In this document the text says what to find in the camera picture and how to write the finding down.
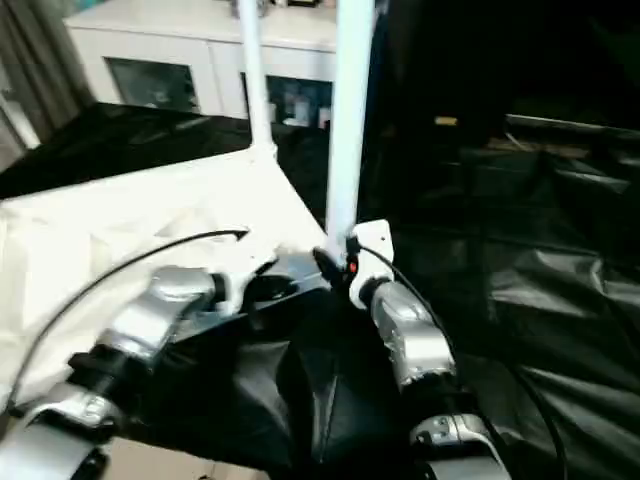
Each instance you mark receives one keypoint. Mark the white plastic table leg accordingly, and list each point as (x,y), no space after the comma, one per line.
(257,70)
(350,110)

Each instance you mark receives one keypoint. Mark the white plastic table top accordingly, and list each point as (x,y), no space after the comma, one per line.
(120,220)

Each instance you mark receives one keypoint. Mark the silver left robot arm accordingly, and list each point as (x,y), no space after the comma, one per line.
(150,320)

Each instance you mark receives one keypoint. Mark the black plastic mat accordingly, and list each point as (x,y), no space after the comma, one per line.
(520,280)

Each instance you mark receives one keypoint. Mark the small orange label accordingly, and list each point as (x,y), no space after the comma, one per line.
(446,121)

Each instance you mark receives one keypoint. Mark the white cabinet with glass doors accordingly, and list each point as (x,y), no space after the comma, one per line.
(160,40)

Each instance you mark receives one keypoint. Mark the grey curtain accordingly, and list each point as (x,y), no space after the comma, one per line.
(35,60)

